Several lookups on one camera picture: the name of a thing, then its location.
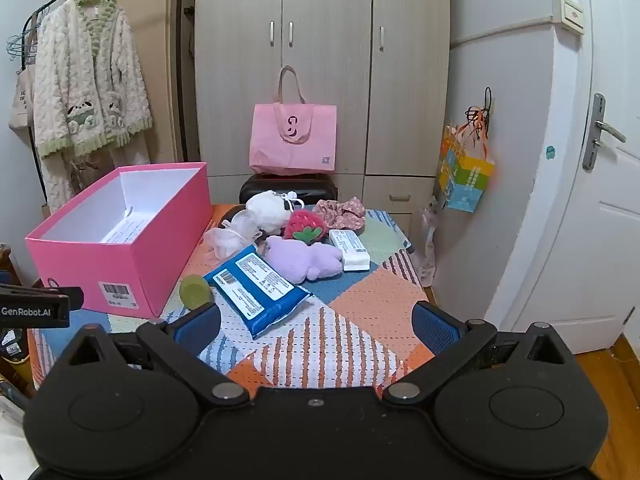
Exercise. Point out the beige wooden board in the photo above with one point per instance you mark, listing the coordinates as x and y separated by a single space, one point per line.
150 35

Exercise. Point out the pink floral scrunchie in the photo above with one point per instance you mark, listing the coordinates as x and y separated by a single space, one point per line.
345 212

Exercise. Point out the brown paper bag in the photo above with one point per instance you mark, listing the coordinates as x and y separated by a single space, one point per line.
95 170

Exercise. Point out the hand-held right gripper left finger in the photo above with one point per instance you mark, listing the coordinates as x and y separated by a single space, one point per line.
197 327

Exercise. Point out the colourful paper gift bag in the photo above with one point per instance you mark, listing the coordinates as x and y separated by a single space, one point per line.
465 175

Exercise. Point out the black clothes rack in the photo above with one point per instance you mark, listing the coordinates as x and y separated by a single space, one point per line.
181 85

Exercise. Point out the blue wet wipes pack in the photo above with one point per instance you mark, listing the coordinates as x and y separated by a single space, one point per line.
255 287

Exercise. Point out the cream and green fleece robe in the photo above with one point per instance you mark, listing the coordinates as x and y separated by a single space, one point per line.
90 85

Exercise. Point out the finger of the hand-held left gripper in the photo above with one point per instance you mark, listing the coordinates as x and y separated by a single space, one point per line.
70 299

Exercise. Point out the teal wall sticker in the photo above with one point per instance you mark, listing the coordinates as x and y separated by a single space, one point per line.
550 153

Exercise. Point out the white mesh bath sponge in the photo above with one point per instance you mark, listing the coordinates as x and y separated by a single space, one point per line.
230 237

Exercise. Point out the white soap packet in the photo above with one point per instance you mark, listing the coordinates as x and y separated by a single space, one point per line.
350 250

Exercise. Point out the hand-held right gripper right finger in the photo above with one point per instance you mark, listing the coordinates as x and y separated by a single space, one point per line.
435 330

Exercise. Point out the white plastic bag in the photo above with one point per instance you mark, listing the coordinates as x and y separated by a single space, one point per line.
430 245

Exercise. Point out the red strawberry plush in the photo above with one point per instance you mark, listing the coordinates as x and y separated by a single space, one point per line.
302 227

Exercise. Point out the green round sponge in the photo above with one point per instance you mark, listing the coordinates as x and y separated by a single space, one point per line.
196 291

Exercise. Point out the cream wall switch box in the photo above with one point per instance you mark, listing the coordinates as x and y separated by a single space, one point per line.
570 12

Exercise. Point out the patchwork tablecloth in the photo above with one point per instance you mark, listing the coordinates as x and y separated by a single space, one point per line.
360 310

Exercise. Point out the white door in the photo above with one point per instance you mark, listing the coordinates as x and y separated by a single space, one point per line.
575 240

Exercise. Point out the black suitcase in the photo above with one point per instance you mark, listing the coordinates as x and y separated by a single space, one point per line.
310 187

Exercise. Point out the white plush toy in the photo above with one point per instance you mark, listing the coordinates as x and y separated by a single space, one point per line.
267 206

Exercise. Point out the white printed paper sheet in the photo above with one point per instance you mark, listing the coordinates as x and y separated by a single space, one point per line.
122 230

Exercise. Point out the beige wooden wardrobe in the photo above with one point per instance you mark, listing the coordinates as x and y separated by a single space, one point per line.
325 35

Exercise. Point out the pink cardboard box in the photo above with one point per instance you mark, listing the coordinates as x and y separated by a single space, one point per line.
140 255

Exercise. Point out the cream canvas tote bag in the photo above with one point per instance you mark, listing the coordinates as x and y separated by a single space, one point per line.
22 105

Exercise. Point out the purple plush toy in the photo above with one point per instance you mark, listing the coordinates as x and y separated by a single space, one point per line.
300 260

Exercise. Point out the pink tote bag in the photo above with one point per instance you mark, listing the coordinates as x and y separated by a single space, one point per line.
292 135

